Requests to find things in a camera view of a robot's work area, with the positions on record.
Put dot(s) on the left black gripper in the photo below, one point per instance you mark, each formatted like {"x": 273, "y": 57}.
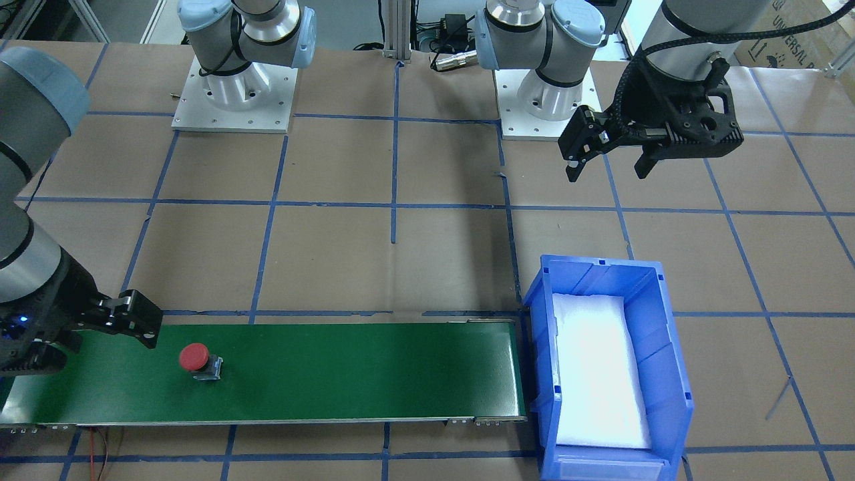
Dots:
{"x": 650, "y": 100}

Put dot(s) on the green conveyor belt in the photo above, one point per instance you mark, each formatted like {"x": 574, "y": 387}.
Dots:
{"x": 282, "y": 374}

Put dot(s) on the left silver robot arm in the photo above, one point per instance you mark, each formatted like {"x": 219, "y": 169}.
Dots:
{"x": 558, "y": 41}

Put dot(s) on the cardboard box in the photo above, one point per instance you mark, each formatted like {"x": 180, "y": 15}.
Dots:
{"x": 810, "y": 49}

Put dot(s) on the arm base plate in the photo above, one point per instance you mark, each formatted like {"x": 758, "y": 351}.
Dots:
{"x": 521, "y": 107}
{"x": 257, "y": 100}

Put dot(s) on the blue plastic bin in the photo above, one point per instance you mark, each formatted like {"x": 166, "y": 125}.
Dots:
{"x": 662, "y": 371}

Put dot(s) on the aluminium frame post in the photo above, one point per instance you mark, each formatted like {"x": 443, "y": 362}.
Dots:
{"x": 397, "y": 22}

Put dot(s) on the black power adapter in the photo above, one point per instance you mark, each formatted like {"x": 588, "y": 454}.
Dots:
{"x": 454, "y": 28}

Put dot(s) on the red push button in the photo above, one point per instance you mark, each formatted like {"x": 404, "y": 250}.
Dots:
{"x": 201, "y": 364}

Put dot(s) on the white foam pad bin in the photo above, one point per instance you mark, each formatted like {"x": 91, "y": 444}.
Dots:
{"x": 602, "y": 403}

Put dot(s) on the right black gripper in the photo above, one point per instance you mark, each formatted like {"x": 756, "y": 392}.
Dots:
{"x": 59, "y": 308}

